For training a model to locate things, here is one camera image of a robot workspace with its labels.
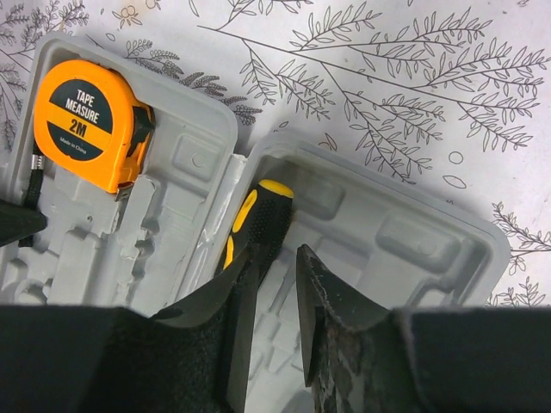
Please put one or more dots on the yellow black screwdriver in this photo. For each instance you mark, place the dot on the yellow black screwdriver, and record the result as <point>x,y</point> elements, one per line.
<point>264,219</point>

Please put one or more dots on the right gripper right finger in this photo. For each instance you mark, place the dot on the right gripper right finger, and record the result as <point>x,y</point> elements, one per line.
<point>361,357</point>

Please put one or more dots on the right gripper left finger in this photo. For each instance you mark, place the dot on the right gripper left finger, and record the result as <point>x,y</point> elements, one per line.
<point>192,356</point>

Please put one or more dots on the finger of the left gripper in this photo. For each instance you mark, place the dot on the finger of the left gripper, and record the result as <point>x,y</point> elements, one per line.
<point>20,224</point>

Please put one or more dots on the grey plastic tool case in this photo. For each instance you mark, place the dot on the grey plastic tool case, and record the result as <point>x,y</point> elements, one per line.
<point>393,243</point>

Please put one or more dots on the orange tape measure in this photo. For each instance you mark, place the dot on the orange tape measure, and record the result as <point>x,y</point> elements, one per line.
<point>88,121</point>

